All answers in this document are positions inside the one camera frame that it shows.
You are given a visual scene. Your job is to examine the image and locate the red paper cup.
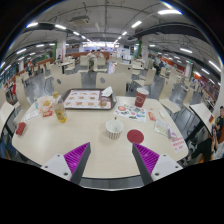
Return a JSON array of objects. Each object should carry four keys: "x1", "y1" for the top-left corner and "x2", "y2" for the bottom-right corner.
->
[{"x1": 134, "y1": 87, "x2": 150, "y2": 108}]

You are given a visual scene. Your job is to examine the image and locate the white striped cup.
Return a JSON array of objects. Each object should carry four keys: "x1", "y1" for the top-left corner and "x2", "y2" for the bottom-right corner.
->
[{"x1": 105, "y1": 117, "x2": 125, "y2": 140}]

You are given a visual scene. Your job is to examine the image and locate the ceiling air conditioner unit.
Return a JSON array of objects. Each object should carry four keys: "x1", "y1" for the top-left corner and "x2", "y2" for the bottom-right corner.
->
[{"x1": 69, "y1": 14, "x2": 91, "y2": 26}]

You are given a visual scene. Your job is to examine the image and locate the colourful sticker sheet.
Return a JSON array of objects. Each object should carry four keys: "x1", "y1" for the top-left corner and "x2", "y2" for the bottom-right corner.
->
[{"x1": 113, "y1": 103, "x2": 148, "y2": 124}]

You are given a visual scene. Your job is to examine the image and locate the group of beige chairs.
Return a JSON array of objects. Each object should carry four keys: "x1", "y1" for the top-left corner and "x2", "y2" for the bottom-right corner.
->
[{"x1": 9, "y1": 53, "x2": 208, "y2": 114}]

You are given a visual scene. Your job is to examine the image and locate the group of ceiling lights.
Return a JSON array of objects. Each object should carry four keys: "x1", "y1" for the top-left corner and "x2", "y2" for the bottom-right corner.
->
[{"x1": 0, "y1": 8, "x2": 223, "y2": 74}]

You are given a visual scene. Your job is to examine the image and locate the clear bottle with tan cap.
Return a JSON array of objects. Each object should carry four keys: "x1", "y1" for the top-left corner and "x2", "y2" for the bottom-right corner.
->
[{"x1": 53, "y1": 92, "x2": 68, "y2": 124}]

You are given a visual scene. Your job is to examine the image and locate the small red packet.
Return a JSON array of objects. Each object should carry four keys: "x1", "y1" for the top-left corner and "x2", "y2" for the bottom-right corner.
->
[{"x1": 147, "y1": 110, "x2": 157, "y2": 122}]

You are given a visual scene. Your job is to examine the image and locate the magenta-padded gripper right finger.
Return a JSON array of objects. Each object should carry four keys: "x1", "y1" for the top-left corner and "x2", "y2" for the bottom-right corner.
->
[{"x1": 131, "y1": 143, "x2": 184, "y2": 186}]

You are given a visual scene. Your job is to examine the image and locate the clear plastic bag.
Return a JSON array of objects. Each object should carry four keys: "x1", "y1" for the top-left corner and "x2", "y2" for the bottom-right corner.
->
[{"x1": 154, "y1": 118, "x2": 173, "y2": 138}]

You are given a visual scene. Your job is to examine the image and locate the dark brown food tray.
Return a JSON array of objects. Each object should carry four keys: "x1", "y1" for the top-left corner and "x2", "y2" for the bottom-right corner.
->
[{"x1": 59, "y1": 88, "x2": 117, "y2": 111}]

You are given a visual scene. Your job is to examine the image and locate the white printed card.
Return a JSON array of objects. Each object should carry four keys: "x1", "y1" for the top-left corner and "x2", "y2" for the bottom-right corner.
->
[{"x1": 23, "y1": 109, "x2": 41, "y2": 122}]

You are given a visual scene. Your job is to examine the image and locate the white crumpled napkin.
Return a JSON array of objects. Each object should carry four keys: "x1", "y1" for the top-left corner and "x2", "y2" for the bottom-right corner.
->
[{"x1": 100, "y1": 86, "x2": 114, "y2": 98}]

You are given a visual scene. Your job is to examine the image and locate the paper snack bag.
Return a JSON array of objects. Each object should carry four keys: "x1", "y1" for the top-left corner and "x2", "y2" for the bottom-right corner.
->
[{"x1": 35, "y1": 95, "x2": 56, "y2": 116}]

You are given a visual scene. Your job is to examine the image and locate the pink printed table sign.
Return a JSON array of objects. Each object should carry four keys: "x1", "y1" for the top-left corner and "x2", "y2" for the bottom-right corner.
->
[{"x1": 170, "y1": 135, "x2": 188, "y2": 154}]

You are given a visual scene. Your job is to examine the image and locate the beige neighbouring table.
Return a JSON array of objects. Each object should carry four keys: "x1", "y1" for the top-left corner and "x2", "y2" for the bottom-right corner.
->
[{"x1": 189, "y1": 102, "x2": 216, "y2": 129}]

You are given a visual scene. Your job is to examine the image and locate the person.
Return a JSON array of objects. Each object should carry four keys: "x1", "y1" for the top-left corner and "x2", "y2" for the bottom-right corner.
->
[
  {"x1": 186, "y1": 128, "x2": 224, "y2": 163},
  {"x1": 213, "y1": 105, "x2": 224, "y2": 134},
  {"x1": 153, "y1": 59, "x2": 165, "y2": 76}
]

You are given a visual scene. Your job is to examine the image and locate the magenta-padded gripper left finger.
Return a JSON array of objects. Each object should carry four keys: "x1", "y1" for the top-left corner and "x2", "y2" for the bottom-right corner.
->
[{"x1": 41, "y1": 142, "x2": 92, "y2": 185}]

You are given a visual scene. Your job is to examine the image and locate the printed paper tray liner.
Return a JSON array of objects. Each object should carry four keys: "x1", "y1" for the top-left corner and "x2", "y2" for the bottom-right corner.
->
[{"x1": 63, "y1": 89, "x2": 113, "y2": 110}]

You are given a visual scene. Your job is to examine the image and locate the brown fried snack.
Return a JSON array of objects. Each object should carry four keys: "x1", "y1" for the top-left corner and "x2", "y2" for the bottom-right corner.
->
[{"x1": 98, "y1": 97, "x2": 111, "y2": 109}]

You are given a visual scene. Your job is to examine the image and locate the flat round red coaster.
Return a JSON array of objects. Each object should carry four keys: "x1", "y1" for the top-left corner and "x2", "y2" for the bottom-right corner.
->
[{"x1": 126, "y1": 129, "x2": 145, "y2": 145}]

